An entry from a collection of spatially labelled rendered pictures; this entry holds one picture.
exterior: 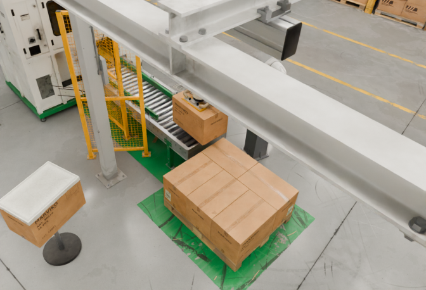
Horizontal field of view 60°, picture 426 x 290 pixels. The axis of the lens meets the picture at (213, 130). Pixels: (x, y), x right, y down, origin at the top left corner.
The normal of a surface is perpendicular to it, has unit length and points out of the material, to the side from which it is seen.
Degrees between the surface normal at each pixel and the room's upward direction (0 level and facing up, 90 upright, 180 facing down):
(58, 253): 0
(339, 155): 90
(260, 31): 90
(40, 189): 0
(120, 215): 0
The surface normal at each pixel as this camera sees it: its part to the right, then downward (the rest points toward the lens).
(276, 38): -0.71, 0.44
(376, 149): 0.06, -0.75
